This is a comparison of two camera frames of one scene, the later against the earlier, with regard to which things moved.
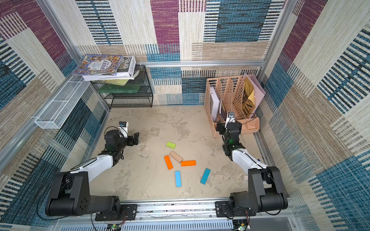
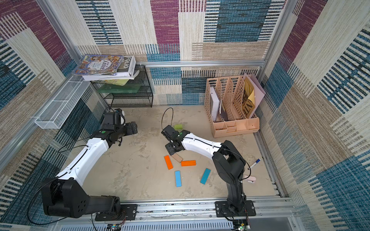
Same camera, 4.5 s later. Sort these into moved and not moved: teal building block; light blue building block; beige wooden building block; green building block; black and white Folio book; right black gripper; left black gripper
Moved: left black gripper; green building block; right black gripper
Not moved: light blue building block; teal building block; beige wooden building block; black and white Folio book
